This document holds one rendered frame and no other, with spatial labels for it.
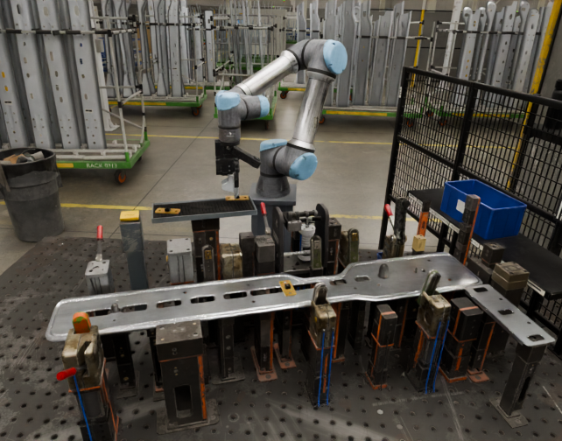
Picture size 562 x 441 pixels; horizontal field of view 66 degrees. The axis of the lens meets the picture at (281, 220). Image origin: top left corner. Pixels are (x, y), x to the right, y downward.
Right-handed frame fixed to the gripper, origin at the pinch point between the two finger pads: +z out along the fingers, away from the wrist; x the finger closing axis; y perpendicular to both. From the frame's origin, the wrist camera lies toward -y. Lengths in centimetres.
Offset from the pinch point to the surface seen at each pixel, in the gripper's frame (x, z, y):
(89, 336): 55, 15, 40
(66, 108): -382, 43, 175
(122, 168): -334, 101, 114
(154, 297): 31.4, 21.3, 27.6
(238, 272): 20.9, 20.5, 1.0
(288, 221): 13.7, 5.6, -16.9
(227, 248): 16.8, 13.4, 4.5
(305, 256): 10.5, 21.9, -24.2
